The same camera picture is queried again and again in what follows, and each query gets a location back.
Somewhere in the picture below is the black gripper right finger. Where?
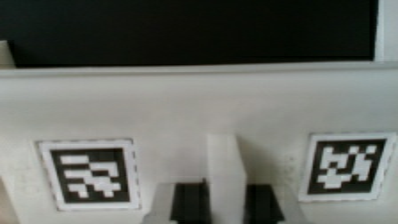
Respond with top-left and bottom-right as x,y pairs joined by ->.
243,184 -> 284,224

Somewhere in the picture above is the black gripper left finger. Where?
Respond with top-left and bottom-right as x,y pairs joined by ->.
171,182 -> 211,224

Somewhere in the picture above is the white cabinet body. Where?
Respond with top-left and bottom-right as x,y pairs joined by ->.
0,0 -> 398,79

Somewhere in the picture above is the white cabinet door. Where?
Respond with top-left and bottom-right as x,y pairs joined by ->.
0,69 -> 398,224

